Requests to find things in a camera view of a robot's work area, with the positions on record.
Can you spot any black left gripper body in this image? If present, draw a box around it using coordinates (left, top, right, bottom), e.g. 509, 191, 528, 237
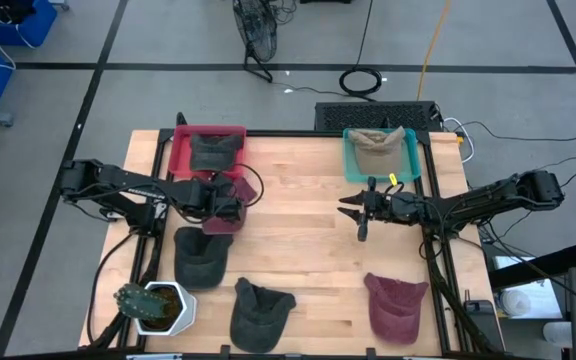
189, 172, 246, 223

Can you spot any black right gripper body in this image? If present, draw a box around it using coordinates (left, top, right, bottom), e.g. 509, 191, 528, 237
357, 175, 428, 243

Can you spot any maroon baseball cap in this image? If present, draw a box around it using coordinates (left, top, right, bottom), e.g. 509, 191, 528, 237
201, 175, 259, 237
363, 271, 431, 347

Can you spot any dark grey baseball cap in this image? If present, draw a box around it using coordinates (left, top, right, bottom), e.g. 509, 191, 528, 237
228, 276, 298, 354
188, 132, 245, 173
172, 225, 235, 292

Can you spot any tan baseball cap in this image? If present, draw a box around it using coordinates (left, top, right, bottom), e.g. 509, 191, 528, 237
347, 125, 408, 177

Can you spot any teal translucent plastic bin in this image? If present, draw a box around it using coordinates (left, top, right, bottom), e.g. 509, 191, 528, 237
341, 126, 423, 185

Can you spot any red translucent plastic bin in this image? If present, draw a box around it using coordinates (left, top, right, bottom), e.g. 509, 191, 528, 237
167, 124, 249, 182

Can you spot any black perforated computer case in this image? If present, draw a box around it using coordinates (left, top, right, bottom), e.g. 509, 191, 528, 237
313, 100, 444, 133

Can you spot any white hexagonal planter pot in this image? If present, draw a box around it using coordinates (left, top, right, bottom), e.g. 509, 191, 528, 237
134, 280, 199, 338

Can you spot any green cactus plant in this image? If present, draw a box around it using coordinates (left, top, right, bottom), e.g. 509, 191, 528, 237
112, 282, 172, 322

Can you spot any black handheld device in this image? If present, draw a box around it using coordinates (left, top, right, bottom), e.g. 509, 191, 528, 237
462, 288, 507, 352

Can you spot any white paper roll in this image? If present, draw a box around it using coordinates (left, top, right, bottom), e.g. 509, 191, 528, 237
542, 320, 575, 349
498, 288, 534, 318

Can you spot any black desk beam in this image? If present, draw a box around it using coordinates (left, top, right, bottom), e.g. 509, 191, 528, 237
487, 241, 576, 292

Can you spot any black aluminium table frame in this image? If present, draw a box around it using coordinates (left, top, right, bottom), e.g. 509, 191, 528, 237
79, 113, 507, 360

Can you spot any white cable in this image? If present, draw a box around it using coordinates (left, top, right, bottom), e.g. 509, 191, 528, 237
442, 116, 476, 166

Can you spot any black hanging cable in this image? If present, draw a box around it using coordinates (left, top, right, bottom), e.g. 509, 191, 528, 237
338, 0, 385, 98

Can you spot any yellow hanging cable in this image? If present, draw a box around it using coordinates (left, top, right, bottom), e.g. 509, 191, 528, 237
415, 0, 454, 102

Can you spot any black floor cable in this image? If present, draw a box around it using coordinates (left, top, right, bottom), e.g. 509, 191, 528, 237
86, 229, 140, 347

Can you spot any black wire floor fan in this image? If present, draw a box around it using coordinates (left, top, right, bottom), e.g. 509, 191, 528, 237
231, 0, 280, 84

